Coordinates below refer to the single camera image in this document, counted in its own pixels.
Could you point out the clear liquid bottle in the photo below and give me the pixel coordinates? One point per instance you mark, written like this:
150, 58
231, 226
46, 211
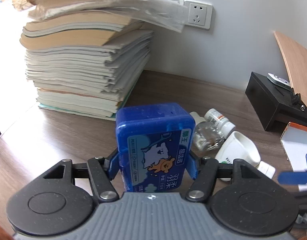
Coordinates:
206, 135

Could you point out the black desk riser stand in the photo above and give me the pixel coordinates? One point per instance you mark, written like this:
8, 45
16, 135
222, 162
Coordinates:
263, 97

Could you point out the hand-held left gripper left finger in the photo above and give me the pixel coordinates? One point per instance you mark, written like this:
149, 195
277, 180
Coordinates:
114, 165

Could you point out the blue plastic floss box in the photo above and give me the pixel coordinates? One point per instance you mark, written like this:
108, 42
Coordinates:
153, 135

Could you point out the white wall socket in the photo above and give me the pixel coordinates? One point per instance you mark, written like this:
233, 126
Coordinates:
179, 1
199, 15

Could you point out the stack of books and papers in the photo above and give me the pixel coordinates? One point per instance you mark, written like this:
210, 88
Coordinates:
81, 67

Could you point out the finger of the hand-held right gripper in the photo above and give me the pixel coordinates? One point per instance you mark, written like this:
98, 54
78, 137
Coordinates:
293, 177

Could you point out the white plug adapter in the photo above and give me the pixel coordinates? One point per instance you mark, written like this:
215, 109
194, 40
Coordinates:
267, 170

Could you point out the black board bracket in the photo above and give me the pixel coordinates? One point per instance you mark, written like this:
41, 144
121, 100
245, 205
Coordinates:
297, 100

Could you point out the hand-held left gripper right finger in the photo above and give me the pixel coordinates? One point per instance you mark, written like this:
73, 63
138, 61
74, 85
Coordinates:
192, 166

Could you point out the white pill bottle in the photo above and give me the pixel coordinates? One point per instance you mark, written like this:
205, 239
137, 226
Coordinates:
218, 121

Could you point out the white and orange carton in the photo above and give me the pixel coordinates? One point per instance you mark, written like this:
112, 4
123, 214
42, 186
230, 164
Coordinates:
296, 147

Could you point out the small white round device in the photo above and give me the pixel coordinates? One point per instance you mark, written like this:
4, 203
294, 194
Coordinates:
277, 80

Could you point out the tilted wooden board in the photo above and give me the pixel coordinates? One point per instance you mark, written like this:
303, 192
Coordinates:
298, 67

